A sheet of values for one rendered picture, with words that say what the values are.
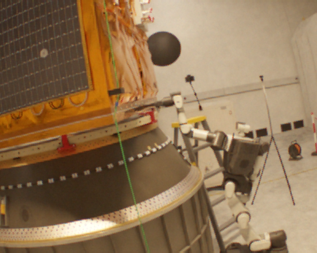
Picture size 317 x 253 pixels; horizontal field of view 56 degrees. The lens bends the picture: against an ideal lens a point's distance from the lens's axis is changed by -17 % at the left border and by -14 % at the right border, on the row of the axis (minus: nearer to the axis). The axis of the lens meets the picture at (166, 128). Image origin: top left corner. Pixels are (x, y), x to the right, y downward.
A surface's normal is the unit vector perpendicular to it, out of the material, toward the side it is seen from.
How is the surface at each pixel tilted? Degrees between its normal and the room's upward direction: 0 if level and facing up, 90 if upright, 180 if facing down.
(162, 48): 90
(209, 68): 90
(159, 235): 90
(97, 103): 97
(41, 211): 62
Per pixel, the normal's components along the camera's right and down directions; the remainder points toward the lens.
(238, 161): 0.17, 0.44
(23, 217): -0.12, -0.37
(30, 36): -0.09, 0.11
